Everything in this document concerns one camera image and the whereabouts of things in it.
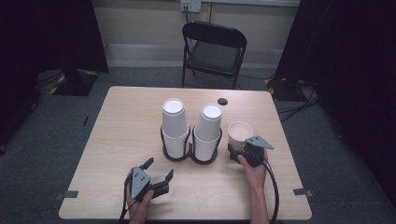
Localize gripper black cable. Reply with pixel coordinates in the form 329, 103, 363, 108
262, 158, 280, 224
118, 181, 138, 224

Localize black folding chair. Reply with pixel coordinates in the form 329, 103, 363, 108
181, 21, 248, 91

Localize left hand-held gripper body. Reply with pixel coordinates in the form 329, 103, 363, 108
129, 166, 154, 203

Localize single white paper cup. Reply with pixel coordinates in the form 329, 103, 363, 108
227, 120, 254, 154

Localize person's right hand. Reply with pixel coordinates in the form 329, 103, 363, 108
237, 149, 270, 189

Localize person's left hand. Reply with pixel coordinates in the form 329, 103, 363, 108
123, 172, 156, 219

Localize stack of white paper cups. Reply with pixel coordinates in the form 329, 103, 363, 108
192, 103, 223, 162
161, 97, 191, 160

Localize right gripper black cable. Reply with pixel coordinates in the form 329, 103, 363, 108
262, 158, 280, 224

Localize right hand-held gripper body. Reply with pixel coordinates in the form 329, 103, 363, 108
237, 134, 276, 168

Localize black wire double cup holder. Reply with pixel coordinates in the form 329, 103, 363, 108
160, 123, 224, 166

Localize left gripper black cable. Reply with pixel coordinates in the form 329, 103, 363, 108
118, 181, 138, 224

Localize grey tape strip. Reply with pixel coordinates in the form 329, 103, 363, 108
292, 188, 315, 198
53, 189, 79, 201

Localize stand base with striped tape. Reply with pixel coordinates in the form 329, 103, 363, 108
263, 77, 313, 102
49, 68, 100, 97

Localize dark curtain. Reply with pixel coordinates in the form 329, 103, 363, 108
275, 0, 396, 200
0, 0, 110, 147

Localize white wall socket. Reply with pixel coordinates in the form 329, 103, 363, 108
179, 0, 203, 14

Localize black floor cables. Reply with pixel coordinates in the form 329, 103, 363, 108
276, 78, 321, 123

